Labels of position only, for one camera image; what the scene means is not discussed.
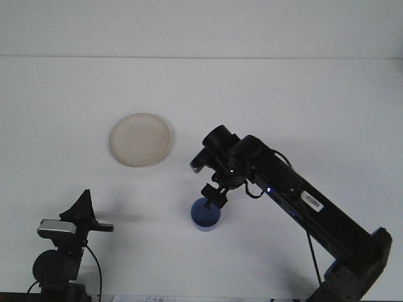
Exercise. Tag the pale blue cup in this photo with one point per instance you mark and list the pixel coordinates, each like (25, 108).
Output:
(204, 220)

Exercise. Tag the pale round plate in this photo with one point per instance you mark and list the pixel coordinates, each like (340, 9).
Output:
(140, 140)

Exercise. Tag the white printed paper sheet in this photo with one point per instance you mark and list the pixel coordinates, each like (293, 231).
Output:
(148, 299)

